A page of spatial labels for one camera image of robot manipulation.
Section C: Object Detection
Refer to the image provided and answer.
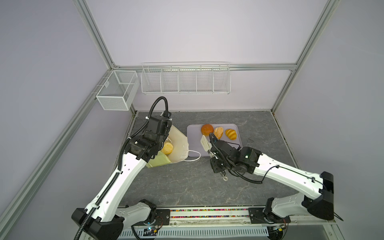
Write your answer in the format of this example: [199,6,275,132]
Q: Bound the round pale scored bun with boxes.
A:
[161,142,174,155]

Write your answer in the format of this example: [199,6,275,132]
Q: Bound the yellow fake bread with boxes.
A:
[225,129,238,141]

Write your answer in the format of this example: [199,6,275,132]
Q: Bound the green paper gift bag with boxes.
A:
[146,126,202,169]

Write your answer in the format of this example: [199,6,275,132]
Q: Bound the oval orange fake bread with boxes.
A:
[214,127,224,140]

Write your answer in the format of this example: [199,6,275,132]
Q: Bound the round brown fake bun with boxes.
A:
[201,124,214,137]

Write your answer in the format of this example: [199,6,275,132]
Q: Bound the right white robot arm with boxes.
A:
[202,134,336,224]

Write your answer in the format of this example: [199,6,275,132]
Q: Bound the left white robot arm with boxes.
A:
[72,96,172,240]

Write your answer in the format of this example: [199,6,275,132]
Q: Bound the lavender plastic tray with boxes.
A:
[186,123,244,158]

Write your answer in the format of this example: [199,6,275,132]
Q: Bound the small white mesh basket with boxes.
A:
[96,70,140,111]

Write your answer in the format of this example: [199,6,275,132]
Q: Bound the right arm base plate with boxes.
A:
[248,207,291,225]

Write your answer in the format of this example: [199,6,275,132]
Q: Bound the long white wire rack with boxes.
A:
[141,62,232,95]

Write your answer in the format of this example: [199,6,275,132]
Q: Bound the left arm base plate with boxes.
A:
[137,209,171,226]

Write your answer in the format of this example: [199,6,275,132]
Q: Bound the white vented cable duct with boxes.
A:
[135,226,270,240]

